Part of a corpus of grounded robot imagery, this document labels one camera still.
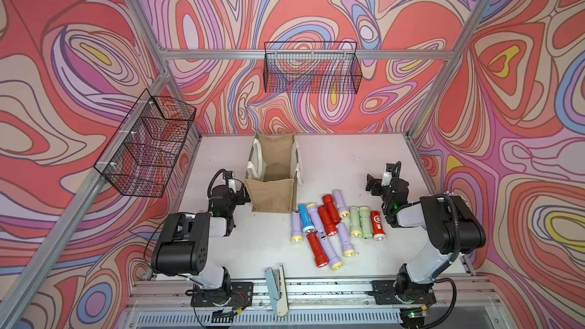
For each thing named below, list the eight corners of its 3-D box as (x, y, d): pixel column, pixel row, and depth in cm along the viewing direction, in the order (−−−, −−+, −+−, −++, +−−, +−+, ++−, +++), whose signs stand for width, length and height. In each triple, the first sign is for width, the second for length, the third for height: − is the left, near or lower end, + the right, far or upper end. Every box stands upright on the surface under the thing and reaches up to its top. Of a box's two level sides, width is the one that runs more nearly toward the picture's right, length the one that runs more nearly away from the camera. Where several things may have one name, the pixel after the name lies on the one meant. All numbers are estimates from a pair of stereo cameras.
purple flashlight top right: (340, 218, 91) (341, 216, 89) (331, 192, 99) (332, 189, 97) (349, 216, 92) (350, 214, 90) (340, 191, 100) (341, 188, 98)
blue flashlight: (304, 234, 87) (304, 232, 85) (295, 209, 94) (295, 206, 92) (314, 231, 88) (314, 228, 86) (304, 206, 95) (304, 203, 93)
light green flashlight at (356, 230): (350, 236, 87) (352, 233, 85) (349, 208, 95) (351, 205, 93) (360, 237, 87) (362, 235, 85) (358, 209, 95) (360, 206, 92)
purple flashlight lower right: (345, 257, 82) (346, 255, 80) (334, 226, 90) (335, 224, 88) (354, 255, 83) (356, 253, 81) (343, 224, 90) (344, 222, 88)
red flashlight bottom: (318, 268, 80) (319, 267, 78) (305, 236, 87) (306, 234, 86) (328, 264, 81) (329, 262, 79) (315, 233, 88) (315, 230, 87)
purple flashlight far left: (291, 243, 85) (291, 240, 83) (291, 213, 93) (291, 210, 91) (303, 243, 85) (303, 240, 83) (302, 213, 93) (302, 210, 91)
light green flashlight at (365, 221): (361, 238, 87) (362, 236, 85) (359, 208, 95) (360, 205, 93) (370, 240, 86) (372, 237, 84) (367, 209, 95) (369, 206, 93)
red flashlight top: (333, 224, 90) (333, 222, 88) (322, 198, 97) (322, 195, 96) (342, 221, 90) (343, 219, 89) (330, 196, 98) (331, 193, 96)
